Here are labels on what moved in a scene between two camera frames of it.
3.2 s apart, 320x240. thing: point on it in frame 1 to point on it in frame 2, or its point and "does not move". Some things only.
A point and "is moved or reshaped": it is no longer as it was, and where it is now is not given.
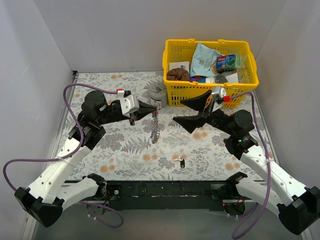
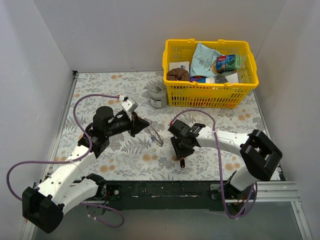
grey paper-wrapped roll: (158, 94) does not move
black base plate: (166, 195) does not move
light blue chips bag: (204, 62) does not move
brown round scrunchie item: (178, 74) does not move
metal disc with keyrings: (155, 132) is moved or reshaped
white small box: (177, 65) does not move
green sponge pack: (232, 61) does not move
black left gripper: (133, 116) to (133, 124)
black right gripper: (204, 114) to (178, 150)
